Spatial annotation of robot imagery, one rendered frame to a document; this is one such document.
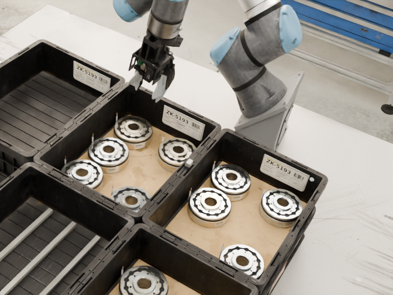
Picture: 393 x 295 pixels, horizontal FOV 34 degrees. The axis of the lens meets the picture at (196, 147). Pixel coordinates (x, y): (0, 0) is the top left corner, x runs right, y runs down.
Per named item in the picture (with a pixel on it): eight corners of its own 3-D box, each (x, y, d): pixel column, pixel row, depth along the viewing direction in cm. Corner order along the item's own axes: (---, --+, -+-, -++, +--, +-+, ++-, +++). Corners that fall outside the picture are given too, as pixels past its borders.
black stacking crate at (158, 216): (217, 160, 173) (224, 128, 165) (316, 209, 164) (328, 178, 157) (135, 254, 145) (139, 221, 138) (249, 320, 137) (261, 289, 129)
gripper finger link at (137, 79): (117, 91, 157) (131, 67, 151) (130, 80, 161) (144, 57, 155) (127, 99, 157) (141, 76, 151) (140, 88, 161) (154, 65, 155)
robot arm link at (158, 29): (161, 0, 145) (191, 17, 143) (157, 16, 148) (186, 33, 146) (143, 13, 139) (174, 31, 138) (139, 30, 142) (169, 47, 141)
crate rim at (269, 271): (223, 132, 166) (224, 126, 165) (327, 184, 158) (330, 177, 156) (137, 227, 139) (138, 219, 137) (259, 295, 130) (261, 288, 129)
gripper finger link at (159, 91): (145, 110, 156) (145, 79, 150) (158, 99, 160) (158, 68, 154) (156, 115, 155) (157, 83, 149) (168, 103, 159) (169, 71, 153)
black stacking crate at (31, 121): (42, 72, 190) (41, 39, 182) (124, 113, 181) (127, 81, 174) (-61, 141, 162) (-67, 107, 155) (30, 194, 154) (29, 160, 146)
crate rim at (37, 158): (127, 86, 175) (128, 79, 173) (222, 132, 166) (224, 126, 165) (29, 167, 147) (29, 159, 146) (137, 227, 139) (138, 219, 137)
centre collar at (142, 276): (140, 271, 136) (140, 270, 136) (159, 282, 135) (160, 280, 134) (127, 287, 132) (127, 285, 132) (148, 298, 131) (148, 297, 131)
